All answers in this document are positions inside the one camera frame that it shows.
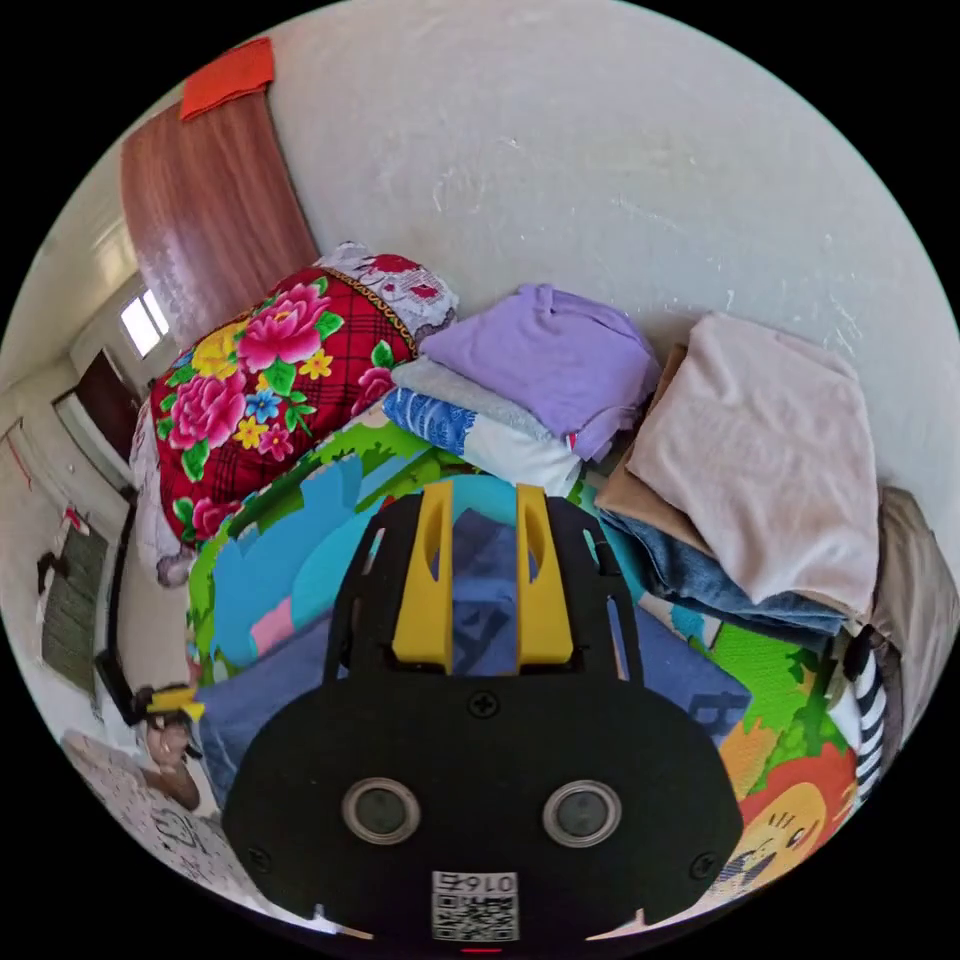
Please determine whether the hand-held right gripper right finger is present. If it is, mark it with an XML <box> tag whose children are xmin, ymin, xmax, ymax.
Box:
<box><xmin>515</xmin><ymin>484</ymin><xmax>577</xmax><ymax>671</ymax></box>

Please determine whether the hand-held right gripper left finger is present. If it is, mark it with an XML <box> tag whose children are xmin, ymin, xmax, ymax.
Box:
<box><xmin>392</xmin><ymin>480</ymin><xmax>454</xmax><ymax>671</ymax></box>

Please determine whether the dark blue long sleeve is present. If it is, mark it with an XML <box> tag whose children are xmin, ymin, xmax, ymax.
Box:
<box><xmin>191</xmin><ymin>506</ymin><xmax>753</xmax><ymax>811</ymax></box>

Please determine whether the person's left forearm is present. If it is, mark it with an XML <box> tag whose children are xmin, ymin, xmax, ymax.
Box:
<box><xmin>148</xmin><ymin>764</ymin><xmax>204</xmax><ymax>813</ymax></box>

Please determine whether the person's left hand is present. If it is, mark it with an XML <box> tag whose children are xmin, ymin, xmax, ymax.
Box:
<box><xmin>146</xmin><ymin>721</ymin><xmax>204</xmax><ymax>781</ymax></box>

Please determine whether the person's body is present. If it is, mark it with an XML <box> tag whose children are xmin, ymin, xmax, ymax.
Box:
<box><xmin>59</xmin><ymin>731</ymin><xmax>260</xmax><ymax>894</ymax></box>

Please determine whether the dark green mat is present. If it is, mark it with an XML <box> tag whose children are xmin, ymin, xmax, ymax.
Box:
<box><xmin>41</xmin><ymin>524</ymin><xmax>111</xmax><ymax>693</ymax></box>

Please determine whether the purple and blue clothes pile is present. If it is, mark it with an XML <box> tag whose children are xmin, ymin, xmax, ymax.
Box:
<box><xmin>382</xmin><ymin>283</ymin><xmax>663</xmax><ymax>496</ymax></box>

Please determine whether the beige and denim clothes pile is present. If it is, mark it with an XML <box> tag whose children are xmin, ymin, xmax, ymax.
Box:
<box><xmin>596</xmin><ymin>311</ymin><xmax>880</xmax><ymax>658</ymax></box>

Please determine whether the red floral folded quilt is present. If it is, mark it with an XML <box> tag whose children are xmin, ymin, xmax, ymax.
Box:
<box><xmin>149</xmin><ymin>266</ymin><xmax>421</xmax><ymax>545</ymax></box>

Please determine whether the dark brown door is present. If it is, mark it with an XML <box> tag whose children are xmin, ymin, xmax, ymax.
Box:
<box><xmin>74</xmin><ymin>352</ymin><xmax>144</xmax><ymax>466</ymax></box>

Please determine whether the black and white striped garment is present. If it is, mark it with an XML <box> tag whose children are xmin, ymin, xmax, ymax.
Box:
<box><xmin>828</xmin><ymin>652</ymin><xmax>889</xmax><ymax>808</ymax></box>

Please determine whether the grey-brown folded cloth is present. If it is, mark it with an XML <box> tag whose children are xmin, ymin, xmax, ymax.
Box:
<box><xmin>868</xmin><ymin>485</ymin><xmax>960</xmax><ymax>751</ymax></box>

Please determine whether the window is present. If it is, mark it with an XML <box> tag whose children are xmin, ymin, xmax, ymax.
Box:
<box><xmin>119</xmin><ymin>288</ymin><xmax>171</xmax><ymax>358</ymax></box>

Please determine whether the orange cloth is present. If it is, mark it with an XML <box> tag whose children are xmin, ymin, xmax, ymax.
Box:
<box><xmin>178</xmin><ymin>37</ymin><xmax>277</xmax><ymax>121</ymax></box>

